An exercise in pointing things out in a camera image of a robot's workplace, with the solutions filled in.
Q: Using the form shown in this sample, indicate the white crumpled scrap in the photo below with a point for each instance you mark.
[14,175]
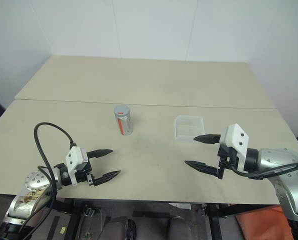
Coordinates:
[182,205]

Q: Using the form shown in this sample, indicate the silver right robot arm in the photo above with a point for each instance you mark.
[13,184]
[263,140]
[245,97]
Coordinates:
[276,158]

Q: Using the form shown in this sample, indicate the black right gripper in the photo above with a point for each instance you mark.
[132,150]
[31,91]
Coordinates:
[226,156]

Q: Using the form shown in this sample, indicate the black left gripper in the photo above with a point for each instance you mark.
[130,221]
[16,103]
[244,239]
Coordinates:
[84,176]

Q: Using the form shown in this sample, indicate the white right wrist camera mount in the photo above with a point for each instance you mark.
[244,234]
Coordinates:
[235,137]

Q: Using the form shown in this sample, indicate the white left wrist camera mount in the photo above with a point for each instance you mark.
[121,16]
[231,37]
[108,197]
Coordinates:
[74,156]

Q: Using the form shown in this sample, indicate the dark rounded shape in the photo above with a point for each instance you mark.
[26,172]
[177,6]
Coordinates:
[180,228]

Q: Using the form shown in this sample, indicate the clear plastic square container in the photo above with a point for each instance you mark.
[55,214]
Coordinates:
[189,125]

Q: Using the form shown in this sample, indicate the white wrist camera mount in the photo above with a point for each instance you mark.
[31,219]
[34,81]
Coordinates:
[74,156]
[235,137]

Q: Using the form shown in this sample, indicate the grey lid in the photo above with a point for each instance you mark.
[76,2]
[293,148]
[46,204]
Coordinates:
[121,110]

